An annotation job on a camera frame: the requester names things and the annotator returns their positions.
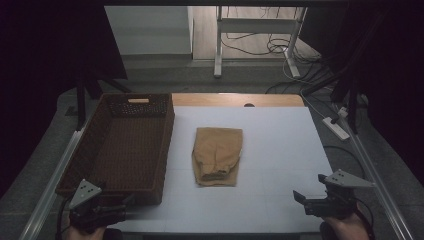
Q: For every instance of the white table mat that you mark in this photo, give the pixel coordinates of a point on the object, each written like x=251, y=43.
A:
x=273, y=150

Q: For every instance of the wooden table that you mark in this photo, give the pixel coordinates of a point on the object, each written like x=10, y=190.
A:
x=213, y=99

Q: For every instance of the metal rail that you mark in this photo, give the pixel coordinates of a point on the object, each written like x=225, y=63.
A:
x=383, y=196
x=50, y=186

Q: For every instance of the white power strip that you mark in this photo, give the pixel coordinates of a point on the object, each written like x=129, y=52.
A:
x=336, y=128

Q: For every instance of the person's left hand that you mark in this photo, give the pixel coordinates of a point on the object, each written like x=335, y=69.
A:
x=81, y=235

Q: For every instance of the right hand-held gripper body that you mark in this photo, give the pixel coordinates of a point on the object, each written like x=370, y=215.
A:
x=333, y=205

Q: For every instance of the tan pants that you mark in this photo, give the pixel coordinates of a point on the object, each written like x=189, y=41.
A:
x=217, y=155

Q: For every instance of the dark curtain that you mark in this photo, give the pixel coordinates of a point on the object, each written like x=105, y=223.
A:
x=393, y=66
x=50, y=50

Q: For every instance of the white plug adapter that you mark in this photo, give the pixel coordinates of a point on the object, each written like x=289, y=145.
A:
x=342, y=112

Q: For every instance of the person's right hand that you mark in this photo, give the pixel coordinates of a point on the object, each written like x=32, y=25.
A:
x=346, y=228

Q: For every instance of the white desk frame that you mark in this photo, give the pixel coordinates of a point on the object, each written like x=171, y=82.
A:
x=218, y=40

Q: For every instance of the black stand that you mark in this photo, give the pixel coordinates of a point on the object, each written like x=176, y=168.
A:
x=80, y=103
x=351, y=100

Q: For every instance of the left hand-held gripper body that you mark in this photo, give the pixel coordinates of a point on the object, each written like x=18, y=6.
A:
x=85, y=194

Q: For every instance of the brown wicker basket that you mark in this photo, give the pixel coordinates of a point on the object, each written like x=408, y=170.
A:
x=133, y=146

